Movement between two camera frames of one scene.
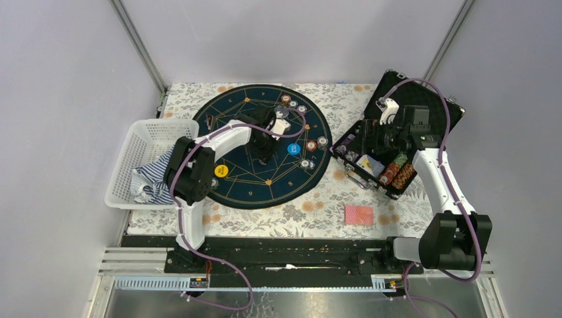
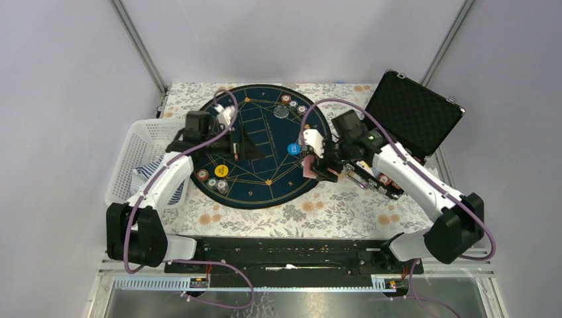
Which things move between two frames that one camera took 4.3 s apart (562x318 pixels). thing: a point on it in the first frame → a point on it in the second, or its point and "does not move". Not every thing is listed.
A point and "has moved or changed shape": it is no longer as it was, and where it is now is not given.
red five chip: x=285 y=99 does not move
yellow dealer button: x=221 y=171 does not move
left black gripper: x=264 y=154 → x=248 y=148
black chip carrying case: x=405 y=115 does not move
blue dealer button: x=293 y=149 does not move
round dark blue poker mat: x=300 y=163 does not move
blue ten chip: x=323 y=140 has moved or changed shape
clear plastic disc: x=281 y=108 does not move
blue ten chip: x=301 y=108 does not move
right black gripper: x=373 y=129 → x=322 y=173
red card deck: x=359 y=214 → x=307 y=171
